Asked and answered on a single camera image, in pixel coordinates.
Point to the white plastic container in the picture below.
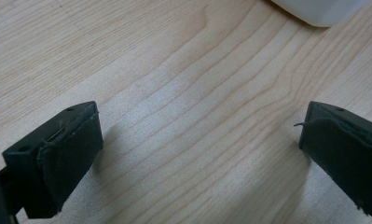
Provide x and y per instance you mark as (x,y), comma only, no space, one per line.
(322,11)

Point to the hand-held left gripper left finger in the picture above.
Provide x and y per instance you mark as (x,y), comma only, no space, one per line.
(59,155)

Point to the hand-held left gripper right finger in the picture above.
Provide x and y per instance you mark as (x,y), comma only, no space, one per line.
(345,149)

